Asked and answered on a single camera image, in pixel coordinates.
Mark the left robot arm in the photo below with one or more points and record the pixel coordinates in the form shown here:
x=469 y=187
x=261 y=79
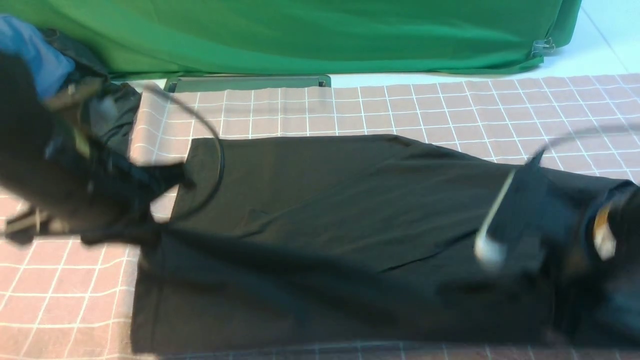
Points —
x=74 y=184

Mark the gray long-sleeved shirt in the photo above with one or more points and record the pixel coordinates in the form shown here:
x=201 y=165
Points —
x=333 y=239

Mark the metal binder clip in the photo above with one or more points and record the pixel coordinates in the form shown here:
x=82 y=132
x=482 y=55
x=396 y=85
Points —
x=542 y=48

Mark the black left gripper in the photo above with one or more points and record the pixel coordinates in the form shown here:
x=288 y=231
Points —
x=115 y=194

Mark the blue garment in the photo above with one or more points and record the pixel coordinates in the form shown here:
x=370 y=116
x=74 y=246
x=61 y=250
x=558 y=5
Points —
x=48 y=66

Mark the dark crumpled garment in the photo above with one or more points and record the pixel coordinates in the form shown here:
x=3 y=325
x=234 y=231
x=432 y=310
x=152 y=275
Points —
x=110 y=115

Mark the green backdrop cloth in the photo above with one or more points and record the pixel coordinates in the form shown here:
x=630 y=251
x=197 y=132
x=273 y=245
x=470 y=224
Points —
x=308 y=37

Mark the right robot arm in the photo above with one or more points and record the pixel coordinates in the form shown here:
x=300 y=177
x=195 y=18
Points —
x=596 y=302

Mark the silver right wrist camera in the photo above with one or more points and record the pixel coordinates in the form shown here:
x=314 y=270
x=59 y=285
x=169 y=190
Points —
x=515 y=211

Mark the dark green metal bar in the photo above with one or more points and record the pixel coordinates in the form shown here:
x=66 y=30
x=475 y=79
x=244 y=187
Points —
x=216 y=83

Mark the pink checkered tablecloth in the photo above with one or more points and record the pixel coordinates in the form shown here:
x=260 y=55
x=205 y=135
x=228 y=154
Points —
x=63 y=301

